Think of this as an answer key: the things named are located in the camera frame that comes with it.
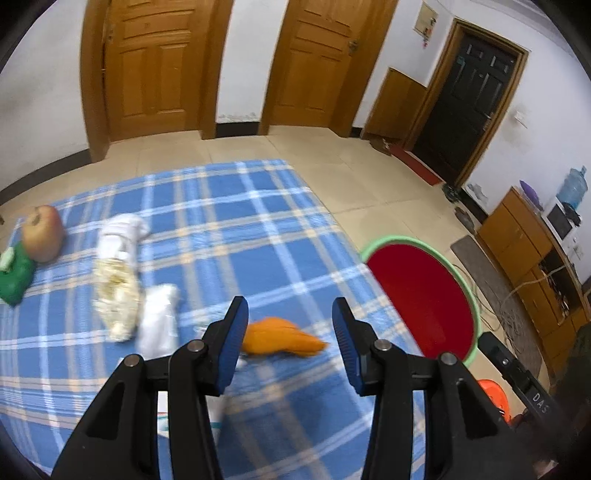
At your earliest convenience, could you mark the white floor cable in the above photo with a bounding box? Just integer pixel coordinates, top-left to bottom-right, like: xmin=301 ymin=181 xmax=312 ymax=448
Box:
xmin=455 ymin=263 xmax=557 ymax=334

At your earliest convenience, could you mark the wooden cabinet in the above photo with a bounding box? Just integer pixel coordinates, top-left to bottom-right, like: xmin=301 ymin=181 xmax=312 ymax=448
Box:
xmin=475 ymin=187 xmax=591 ymax=365

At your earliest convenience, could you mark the green pumpkin-shaped container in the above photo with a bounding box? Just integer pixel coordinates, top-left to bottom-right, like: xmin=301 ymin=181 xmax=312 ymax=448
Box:
xmin=0 ymin=244 xmax=37 ymax=308

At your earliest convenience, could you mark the blue water bottle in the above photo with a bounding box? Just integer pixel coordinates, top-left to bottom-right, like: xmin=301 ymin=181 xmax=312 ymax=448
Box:
xmin=556 ymin=167 xmax=588 ymax=209

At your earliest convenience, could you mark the red bin with green rim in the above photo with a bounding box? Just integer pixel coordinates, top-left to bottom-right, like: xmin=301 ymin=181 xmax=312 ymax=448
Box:
xmin=359 ymin=235 xmax=483 ymax=367

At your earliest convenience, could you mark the brown apple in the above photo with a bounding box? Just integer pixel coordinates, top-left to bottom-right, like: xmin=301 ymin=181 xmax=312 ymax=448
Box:
xmin=22 ymin=205 xmax=64 ymax=263

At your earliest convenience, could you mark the black entrance door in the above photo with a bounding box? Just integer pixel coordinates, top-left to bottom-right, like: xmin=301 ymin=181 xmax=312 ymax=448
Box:
xmin=406 ymin=18 xmax=529 ymax=188

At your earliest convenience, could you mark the white box with barcode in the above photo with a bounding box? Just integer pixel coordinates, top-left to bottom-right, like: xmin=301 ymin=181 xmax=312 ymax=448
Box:
xmin=157 ymin=390 xmax=227 ymax=438

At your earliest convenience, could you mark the narrow wooden door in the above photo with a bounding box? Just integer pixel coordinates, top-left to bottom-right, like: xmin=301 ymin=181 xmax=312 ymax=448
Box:
xmin=259 ymin=0 xmax=400 ymax=138

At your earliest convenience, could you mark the wide wooden door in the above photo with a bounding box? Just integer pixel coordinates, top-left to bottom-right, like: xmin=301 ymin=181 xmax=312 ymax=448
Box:
xmin=81 ymin=0 xmax=234 ymax=162

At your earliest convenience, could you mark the white microwave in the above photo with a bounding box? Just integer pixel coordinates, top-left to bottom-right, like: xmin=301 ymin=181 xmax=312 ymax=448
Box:
xmin=541 ymin=200 xmax=585 ymax=243

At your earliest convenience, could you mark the long crumpled white paper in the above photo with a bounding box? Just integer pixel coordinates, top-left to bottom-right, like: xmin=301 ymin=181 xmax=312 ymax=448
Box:
xmin=92 ymin=233 xmax=141 ymax=343

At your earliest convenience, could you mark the purple item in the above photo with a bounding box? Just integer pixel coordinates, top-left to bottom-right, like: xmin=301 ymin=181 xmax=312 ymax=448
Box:
xmin=519 ymin=180 xmax=542 ymax=205

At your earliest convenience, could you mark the wall meter box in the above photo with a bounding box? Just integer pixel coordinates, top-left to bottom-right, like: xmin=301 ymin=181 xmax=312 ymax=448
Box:
xmin=414 ymin=0 xmax=439 ymax=38

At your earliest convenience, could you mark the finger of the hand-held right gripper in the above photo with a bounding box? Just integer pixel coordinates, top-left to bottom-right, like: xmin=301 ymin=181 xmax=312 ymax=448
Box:
xmin=478 ymin=332 xmax=555 ymax=418

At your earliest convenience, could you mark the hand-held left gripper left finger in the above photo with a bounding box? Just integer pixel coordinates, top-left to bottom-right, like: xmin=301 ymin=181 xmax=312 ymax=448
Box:
xmin=52 ymin=296 xmax=250 ymax=480

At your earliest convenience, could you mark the orange toy carrot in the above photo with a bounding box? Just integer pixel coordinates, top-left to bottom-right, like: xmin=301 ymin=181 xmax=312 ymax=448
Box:
xmin=241 ymin=316 xmax=329 ymax=358

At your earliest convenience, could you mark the white plastic bag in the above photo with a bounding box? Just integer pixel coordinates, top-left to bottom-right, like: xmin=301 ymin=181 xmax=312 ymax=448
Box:
xmin=137 ymin=284 xmax=181 ymax=358

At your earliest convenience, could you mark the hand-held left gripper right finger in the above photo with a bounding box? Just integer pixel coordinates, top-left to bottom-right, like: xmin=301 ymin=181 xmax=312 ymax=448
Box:
xmin=331 ymin=296 xmax=522 ymax=480

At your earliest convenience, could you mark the blue plaid tablecloth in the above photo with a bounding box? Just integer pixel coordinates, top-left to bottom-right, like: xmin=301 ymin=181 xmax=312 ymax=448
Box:
xmin=0 ymin=159 xmax=426 ymax=480

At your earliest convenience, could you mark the red doormat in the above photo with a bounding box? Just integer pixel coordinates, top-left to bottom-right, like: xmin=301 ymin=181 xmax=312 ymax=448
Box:
xmin=392 ymin=145 xmax=445 ymax=186

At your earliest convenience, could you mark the wooden wall panel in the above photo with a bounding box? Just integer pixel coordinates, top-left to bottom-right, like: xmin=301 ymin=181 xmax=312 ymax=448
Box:
xmin=365 ymin=68 xmax=428 ymax=141

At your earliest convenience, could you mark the grey floor mat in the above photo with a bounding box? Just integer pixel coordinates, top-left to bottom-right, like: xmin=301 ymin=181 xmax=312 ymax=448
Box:
xmin=450 ymin=234 xmax=543 ymax=379

